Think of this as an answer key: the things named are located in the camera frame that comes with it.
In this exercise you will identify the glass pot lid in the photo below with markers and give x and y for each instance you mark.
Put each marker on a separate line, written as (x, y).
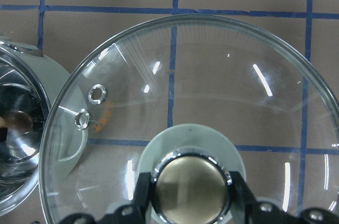
(189, 98)

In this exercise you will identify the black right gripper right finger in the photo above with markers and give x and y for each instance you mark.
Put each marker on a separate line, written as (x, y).
(245, 208)

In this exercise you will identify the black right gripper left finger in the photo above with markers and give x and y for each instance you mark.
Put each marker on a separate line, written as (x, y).
(134, 212)

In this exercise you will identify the pale green cooking pot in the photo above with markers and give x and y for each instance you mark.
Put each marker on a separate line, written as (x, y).
(30, 84)

